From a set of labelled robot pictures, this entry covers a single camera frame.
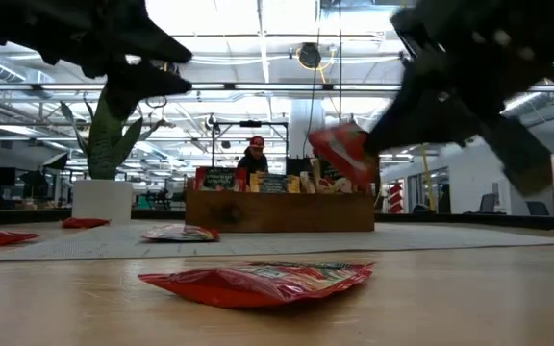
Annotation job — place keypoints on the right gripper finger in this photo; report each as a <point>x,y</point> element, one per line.
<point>416,113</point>
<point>426,135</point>

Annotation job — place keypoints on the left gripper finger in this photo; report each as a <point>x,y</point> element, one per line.
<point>133,86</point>
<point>161,48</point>

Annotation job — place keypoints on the wooden tea box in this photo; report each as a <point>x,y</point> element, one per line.
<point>282,214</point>

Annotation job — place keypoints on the green snake plant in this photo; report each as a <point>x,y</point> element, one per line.
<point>106,149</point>

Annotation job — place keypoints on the red distant rack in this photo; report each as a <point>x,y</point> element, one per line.
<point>395,197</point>

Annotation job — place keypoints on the dark office chair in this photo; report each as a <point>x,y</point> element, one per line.
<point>487,204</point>
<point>537,208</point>

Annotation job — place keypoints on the white building column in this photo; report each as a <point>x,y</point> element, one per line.
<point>298,130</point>

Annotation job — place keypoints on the white plant pot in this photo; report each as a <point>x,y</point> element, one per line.
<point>101,202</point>

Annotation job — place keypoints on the grey woven placemat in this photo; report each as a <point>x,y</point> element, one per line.
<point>354,240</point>

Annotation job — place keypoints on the black computer tower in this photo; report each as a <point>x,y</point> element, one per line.
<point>298,165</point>

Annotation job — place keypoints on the red cap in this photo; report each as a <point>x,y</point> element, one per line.
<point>257,141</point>

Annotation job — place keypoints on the person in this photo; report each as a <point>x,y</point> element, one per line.
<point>254,163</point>

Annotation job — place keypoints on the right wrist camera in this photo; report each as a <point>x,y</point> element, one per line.
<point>416,33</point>

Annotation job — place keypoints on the black frame rig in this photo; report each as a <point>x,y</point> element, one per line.
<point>250,123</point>

